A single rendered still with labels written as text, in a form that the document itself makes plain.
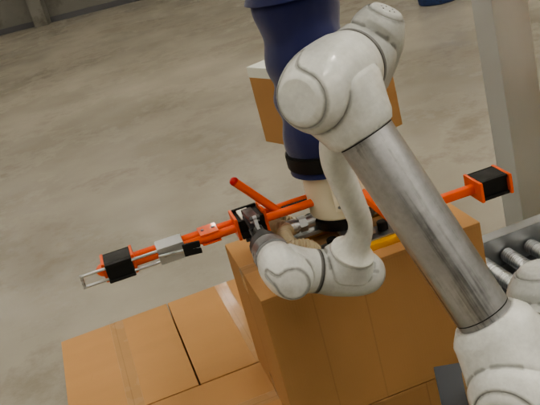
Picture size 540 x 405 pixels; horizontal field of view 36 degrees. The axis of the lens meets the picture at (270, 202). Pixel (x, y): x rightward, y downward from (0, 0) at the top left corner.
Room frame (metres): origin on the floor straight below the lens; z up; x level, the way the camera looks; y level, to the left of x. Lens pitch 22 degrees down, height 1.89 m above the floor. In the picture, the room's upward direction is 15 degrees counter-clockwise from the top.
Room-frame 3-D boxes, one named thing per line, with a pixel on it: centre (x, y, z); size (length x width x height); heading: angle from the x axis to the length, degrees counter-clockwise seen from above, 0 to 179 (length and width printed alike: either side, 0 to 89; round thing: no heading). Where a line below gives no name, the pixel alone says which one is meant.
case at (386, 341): (2.02, -0.17, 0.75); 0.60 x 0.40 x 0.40; 101
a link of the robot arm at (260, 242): (1.75, 0.03, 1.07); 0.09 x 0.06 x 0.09; 101
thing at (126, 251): (1.92, 0.41, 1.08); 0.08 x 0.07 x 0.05; 99
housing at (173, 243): (1.94, 0.28, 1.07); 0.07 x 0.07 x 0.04; 9
